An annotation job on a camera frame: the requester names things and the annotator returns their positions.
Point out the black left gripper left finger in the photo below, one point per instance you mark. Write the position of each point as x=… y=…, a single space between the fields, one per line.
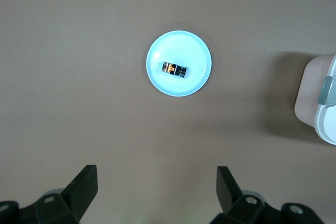
x=78 y=190

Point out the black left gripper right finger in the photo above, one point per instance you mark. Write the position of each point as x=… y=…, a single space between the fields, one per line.
x=228 y=192

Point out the orange push-button switch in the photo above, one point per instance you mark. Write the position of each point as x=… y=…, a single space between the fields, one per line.
x=173 y=69

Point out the white lidded storage box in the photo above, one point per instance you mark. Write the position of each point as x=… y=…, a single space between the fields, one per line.
x=309 y=90

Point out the brown table mat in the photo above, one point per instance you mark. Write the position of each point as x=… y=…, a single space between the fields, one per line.
x=78 y=51

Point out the light blue round plate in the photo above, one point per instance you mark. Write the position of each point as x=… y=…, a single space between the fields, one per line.
x=178 y=45

